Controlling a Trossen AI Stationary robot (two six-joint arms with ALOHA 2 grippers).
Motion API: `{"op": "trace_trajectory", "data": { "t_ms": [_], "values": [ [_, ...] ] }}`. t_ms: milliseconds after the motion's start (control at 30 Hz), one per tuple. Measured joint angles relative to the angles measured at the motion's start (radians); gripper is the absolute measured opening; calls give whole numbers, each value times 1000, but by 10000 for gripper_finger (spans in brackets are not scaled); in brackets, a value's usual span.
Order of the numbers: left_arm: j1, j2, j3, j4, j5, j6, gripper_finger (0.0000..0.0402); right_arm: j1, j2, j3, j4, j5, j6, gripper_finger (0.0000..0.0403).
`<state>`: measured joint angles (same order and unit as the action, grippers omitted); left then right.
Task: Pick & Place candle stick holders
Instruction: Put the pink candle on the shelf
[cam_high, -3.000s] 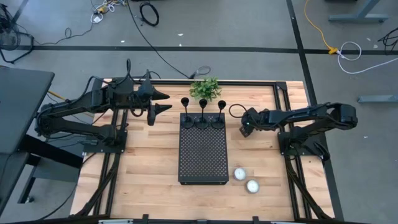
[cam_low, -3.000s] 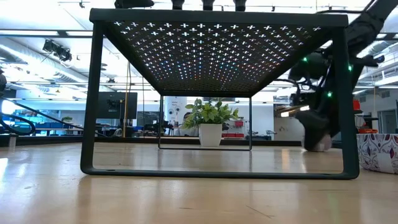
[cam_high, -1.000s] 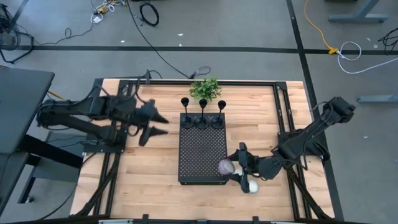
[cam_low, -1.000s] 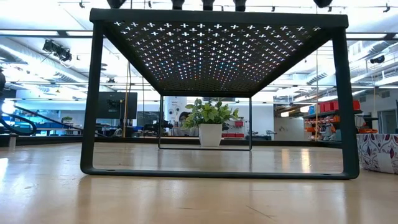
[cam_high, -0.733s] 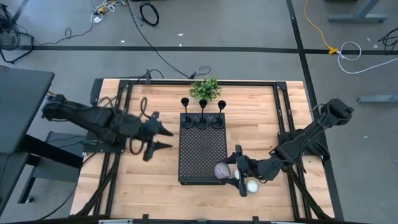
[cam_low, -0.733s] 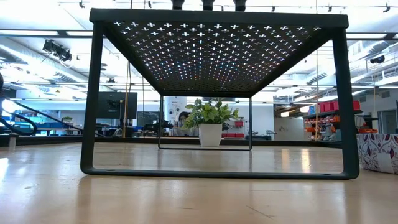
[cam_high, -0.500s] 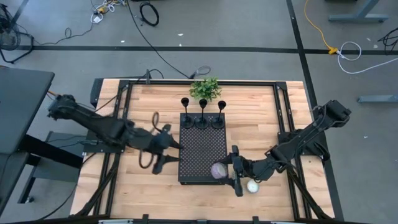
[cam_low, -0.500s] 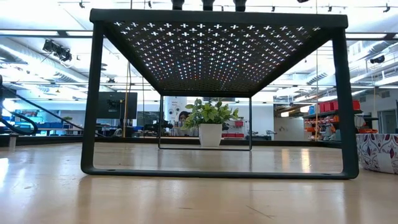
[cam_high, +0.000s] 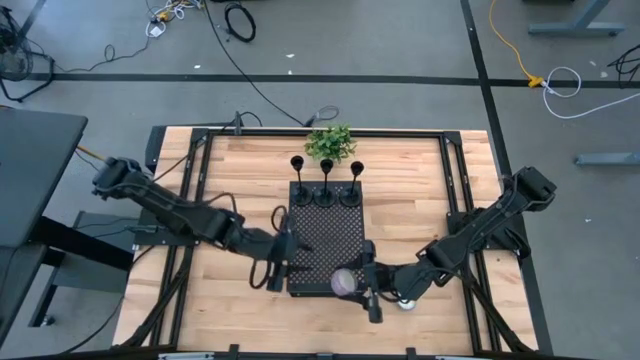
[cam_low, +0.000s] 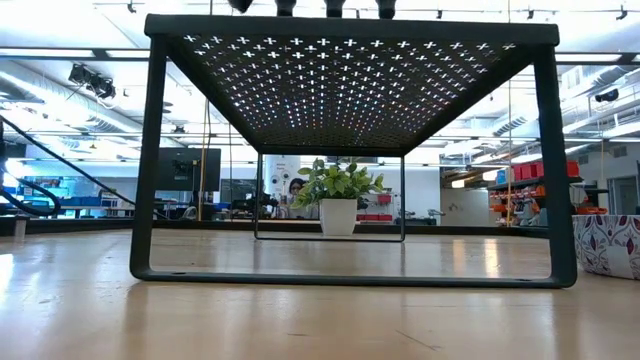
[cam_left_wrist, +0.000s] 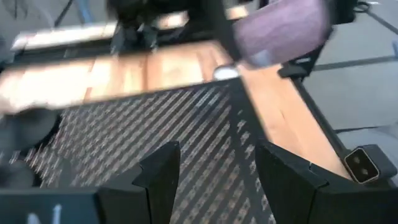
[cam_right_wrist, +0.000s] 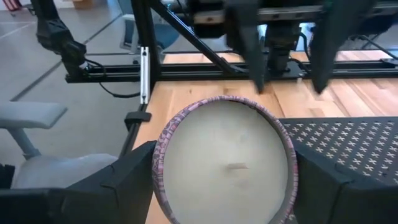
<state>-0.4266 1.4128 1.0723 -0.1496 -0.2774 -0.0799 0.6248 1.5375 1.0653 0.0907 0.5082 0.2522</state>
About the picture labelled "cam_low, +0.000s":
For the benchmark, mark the black ceiling spotlight cluster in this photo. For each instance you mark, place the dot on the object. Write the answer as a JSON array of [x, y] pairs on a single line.
[[92, 80]]

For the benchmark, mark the person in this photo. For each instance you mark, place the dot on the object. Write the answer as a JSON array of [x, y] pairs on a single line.
[[296, 187]]

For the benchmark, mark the storage rack with bins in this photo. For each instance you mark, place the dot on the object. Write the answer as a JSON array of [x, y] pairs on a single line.
[[535, 181]]

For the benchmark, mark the green plant in white pot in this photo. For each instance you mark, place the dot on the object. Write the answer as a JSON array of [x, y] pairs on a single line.
[[337, 215]]

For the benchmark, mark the small red bin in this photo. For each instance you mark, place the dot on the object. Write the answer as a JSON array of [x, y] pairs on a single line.
[[384, 199]]

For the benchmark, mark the black computer monitor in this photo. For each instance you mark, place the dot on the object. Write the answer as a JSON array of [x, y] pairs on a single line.
[[187, 170]]

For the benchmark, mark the black ceiling camera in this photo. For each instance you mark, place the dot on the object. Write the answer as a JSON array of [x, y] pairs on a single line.
[[607, 95]]

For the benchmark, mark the black aluminium rig frame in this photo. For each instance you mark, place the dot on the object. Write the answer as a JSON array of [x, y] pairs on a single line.
[[100, 226]]

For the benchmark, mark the row of red bins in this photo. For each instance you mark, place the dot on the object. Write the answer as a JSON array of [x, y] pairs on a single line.
[[372, 217]]

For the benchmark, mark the purple patterned tin candle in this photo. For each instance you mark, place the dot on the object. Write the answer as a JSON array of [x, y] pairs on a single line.
[[607, 245]]

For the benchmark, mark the black perforated metal shelf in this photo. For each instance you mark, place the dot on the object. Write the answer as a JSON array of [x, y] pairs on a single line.
[[350, 27]]

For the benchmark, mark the grey door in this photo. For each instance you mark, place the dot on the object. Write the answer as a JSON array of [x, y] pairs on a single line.
[[625, 195]]

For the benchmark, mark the short white post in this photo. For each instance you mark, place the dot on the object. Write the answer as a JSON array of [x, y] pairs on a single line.
[[20, 227]]

